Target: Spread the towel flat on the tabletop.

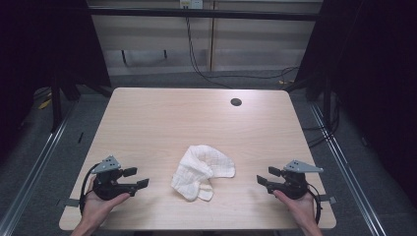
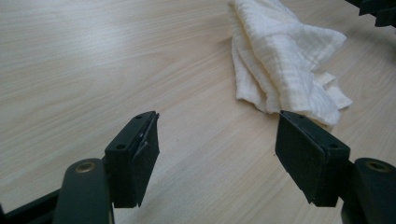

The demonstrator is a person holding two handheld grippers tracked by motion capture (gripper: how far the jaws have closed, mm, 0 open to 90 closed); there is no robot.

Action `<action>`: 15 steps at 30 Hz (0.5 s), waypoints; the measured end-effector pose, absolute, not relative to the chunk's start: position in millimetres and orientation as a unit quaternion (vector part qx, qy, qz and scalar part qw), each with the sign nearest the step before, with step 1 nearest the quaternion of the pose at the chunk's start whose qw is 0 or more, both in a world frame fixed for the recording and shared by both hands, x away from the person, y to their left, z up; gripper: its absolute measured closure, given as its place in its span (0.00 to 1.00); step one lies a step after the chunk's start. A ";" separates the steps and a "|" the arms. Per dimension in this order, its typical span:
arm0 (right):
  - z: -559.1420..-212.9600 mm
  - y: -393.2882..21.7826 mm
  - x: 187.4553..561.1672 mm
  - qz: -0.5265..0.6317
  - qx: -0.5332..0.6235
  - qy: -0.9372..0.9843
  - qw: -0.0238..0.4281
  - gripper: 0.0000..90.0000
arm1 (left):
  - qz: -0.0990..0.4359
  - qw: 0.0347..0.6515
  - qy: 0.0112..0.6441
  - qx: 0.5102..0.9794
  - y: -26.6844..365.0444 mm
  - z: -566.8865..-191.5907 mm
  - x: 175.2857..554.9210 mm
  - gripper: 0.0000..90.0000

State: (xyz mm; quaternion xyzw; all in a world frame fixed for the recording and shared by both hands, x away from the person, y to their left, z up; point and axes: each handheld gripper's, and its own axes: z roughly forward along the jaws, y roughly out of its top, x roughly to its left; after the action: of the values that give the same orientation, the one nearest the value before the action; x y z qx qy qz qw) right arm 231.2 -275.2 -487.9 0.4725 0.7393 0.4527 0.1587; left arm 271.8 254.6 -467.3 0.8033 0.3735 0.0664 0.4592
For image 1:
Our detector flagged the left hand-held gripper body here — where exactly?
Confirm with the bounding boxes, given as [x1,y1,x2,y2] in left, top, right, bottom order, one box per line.
[90,154,139,202]

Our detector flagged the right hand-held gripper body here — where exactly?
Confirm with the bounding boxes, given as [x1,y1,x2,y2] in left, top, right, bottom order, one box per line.
[266,158,325,201]

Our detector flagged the white cloth towel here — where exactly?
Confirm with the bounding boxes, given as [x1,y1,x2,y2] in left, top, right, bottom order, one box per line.
[170,144,237,203]

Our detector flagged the person's left hand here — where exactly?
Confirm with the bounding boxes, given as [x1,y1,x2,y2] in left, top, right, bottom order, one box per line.
[80,176,132,228]

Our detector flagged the person's right hand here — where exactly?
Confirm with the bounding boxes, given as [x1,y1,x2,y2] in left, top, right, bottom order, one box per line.
[272,189,320,228]

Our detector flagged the grey tape strip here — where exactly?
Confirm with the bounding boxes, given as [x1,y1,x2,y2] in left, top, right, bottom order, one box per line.
[56,198,83,208]
[317,194,338,205]

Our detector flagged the black metal stand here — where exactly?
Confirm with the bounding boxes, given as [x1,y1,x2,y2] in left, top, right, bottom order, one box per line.
[48,73,83,134]
[304,73,332,124]

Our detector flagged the yellow floor object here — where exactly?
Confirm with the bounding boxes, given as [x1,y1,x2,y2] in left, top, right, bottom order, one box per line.
[37,92,53,111]

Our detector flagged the black curtain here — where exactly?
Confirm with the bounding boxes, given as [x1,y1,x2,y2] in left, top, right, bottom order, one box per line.
[294,0,417,201]
[0,0,112,165]

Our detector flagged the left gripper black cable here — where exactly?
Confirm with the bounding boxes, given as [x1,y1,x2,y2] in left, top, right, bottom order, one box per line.
[79,162,101,215]

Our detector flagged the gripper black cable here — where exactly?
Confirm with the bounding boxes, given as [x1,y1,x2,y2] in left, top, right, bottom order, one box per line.
[79,162,101,215]
[306,182,325,226]

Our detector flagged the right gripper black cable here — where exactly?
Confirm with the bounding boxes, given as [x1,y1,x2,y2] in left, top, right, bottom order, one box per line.
[306,182,325,226]

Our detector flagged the aluminium floor rail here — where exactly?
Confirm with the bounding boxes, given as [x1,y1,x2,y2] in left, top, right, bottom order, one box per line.
[308,101,389,236]
[0,97,80,236]

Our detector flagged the black floor cables bundle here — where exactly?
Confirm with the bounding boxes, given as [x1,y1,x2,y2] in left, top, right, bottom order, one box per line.
[300,92,341,149]

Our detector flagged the long black hanging cable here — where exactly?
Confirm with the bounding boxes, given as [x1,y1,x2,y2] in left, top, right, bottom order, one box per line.
[184,16,300,90]

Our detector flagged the black horizontal frame bar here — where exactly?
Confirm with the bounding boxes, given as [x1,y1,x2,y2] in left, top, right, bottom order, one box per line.
[88,7,322,23]

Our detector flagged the white wall power outlet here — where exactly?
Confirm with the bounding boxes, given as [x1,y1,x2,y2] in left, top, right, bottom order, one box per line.
[179,0,205,10]

